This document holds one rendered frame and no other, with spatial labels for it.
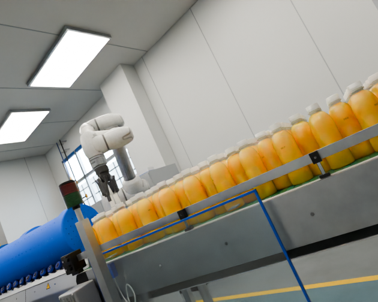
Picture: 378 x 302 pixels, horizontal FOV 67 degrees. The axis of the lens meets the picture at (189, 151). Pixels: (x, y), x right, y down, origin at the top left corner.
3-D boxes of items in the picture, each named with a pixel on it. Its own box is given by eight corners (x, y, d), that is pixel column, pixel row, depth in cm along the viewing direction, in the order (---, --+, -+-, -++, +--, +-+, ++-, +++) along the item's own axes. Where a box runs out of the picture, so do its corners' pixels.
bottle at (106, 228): (125, 249, 136) (110, 213, 139) (122, 252, 129) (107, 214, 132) (111, 256, 136) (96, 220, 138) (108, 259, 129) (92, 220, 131)
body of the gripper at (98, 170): (101, 168, 163) (107, 183, 162) (90, 170, 156) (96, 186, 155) (110, 163, 160) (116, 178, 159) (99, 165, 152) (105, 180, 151)
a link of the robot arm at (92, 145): (85, 159, 152) (109, 150, 156) (75, 133, 154) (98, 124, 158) (88, 162, 162) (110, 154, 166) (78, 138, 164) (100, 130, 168)
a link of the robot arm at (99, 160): (84, 162, 157) (89, 171, 156) (95, 154, 153) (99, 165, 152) (97, 160, 165) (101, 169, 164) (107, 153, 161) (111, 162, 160)
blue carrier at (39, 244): (33, 272, 210) (15, 238, 211) (113, 237, 172) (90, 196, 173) (-6, 298, 185) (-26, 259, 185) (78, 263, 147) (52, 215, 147)
